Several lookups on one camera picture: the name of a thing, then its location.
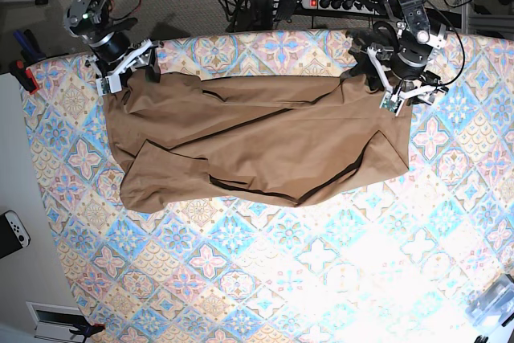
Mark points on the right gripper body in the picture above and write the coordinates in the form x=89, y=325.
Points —
x=114, y=54

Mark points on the black orange clamp bottom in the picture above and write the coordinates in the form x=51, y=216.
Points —
x=86, y=330

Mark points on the white floor vent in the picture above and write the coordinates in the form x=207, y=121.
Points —
x=53, y=323

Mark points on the patterned tablecloth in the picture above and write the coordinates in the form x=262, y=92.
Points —
x=397, y=261

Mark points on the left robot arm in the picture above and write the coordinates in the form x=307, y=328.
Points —
x=401, y=15

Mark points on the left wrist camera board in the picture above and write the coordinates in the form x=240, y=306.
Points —
x=392, y=103

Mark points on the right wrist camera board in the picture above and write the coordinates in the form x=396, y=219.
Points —
x=108, y=85

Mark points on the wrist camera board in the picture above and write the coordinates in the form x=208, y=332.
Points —
x=392, y=103
x=108, y=85

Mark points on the game console with white controller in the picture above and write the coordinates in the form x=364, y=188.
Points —
x=13, y=235

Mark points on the blue black clamp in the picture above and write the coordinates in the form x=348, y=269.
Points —
x=31, y=51

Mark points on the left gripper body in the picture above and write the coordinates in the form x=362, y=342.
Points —
x=401, y=61

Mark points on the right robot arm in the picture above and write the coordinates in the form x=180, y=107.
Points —
x=93, y=16

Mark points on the clear plastic box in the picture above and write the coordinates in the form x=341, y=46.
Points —
x=494, y=308

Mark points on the white power strip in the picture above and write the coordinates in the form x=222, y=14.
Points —
x=338, y=6

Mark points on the red black clamp left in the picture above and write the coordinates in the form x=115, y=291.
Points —
x=24, y=76

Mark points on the brown t-shirt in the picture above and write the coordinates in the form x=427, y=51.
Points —
x=280, y=140

